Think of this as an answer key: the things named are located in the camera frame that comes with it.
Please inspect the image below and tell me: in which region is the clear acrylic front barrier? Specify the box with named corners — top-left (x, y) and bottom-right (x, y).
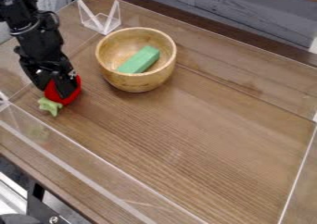
top-left (0, 92), bottom-right (208, 224)

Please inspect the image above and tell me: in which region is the black table leg bracket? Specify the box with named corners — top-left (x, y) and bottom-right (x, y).
top-left (26, 182), bottom-right (71, 224)

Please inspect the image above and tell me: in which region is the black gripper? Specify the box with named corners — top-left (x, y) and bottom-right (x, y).
top-left (12, 14), bottom-right (78, 99)

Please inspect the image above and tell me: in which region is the red plush strawberry toy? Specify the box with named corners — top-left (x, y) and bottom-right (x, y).
top-left (38, 76), bottom-right (82, 117)

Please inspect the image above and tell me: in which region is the wooden bowl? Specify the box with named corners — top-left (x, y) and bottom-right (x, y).
top-left (95, 27), bottom-right (177, 93)

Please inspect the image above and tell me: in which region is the clear acrylic corner bracket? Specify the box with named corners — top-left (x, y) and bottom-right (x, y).
top-left (77, 0), bottom-right (122, 35)

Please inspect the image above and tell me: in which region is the green rectangular block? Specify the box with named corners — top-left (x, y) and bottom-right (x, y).
top-left (118, 46), bottom-right (160, 74)

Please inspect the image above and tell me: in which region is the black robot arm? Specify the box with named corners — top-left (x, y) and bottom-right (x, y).
top-left (0, 0), bottom-right (79, 99)

